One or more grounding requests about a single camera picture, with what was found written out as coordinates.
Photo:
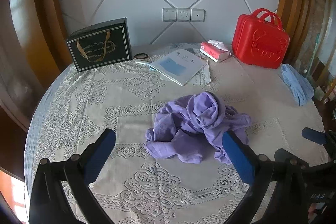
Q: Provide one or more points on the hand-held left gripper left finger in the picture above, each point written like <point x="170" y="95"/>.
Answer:
<point x="101" y="153"/>

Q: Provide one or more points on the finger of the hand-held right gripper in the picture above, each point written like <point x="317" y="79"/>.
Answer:
<point x="313" y="135"/>
<point x="282" y="154"/>

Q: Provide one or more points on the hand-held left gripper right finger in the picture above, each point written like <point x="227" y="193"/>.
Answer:
<point x="239" y="158"/>

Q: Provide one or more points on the purple garment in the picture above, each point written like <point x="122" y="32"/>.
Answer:
<point x="183" y="134"/>

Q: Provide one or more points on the white lace tablecloth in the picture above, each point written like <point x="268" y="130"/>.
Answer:
<point x="105" y="98"/>

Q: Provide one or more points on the light blue cloth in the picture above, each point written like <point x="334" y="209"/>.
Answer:
<point x="294" y="82"/>

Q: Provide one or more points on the printed paper sheet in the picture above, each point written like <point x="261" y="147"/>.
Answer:
<point x="202" y="77"/>

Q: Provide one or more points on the light blue paper sheet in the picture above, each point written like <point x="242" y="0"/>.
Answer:
<point x="143" y="62"/>

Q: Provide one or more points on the red and white tissue pack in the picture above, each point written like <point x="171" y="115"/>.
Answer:
<point x="213" y="52"/>

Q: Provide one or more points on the white booklet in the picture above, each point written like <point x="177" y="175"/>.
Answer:
<point x="178" y="66"/>

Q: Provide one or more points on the red small suitcase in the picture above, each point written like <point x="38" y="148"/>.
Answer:
<point x="257" y="40"/>

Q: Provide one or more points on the white antenna socket plate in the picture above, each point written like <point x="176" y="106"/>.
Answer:
<point x="198" y="15"/>

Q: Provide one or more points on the white power socket plate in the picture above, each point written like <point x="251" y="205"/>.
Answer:
<point x="183" y="14"/>

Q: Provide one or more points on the white wall switch plate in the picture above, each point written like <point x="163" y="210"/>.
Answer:
<point x="169" y="14"/>

